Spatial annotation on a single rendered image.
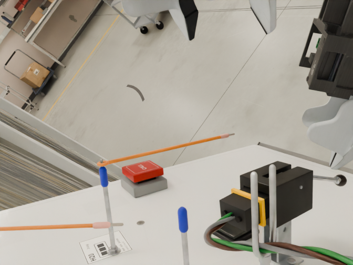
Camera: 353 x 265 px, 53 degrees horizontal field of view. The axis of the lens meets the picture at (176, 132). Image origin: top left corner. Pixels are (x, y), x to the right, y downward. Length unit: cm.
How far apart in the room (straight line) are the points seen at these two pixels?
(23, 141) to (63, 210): 49
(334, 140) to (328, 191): 15
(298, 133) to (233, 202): 163
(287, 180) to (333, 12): 16
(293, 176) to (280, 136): 165
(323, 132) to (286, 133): 158
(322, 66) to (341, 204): 21
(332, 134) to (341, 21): 11
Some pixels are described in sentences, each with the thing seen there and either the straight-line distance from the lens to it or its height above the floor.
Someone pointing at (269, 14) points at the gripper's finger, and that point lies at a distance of 24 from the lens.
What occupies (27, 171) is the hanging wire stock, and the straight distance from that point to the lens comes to 99.
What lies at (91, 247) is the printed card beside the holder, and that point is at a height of 117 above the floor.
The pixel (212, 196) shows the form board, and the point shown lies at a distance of 51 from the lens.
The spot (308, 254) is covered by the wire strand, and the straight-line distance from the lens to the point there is 21.
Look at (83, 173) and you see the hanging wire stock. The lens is 105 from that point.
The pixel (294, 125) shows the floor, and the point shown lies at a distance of 197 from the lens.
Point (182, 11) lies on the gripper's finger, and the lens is 30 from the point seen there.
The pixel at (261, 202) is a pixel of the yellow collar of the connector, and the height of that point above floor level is 113.
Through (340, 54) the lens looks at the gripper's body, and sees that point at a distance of 35.
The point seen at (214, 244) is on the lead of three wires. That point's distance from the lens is 26.
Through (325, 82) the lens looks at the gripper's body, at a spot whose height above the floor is 113.
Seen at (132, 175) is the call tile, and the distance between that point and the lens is 52.
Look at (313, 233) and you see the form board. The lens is 43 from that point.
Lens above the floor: 136
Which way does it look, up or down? 30 degrees down
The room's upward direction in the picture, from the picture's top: 54 degrees counter-clockwise
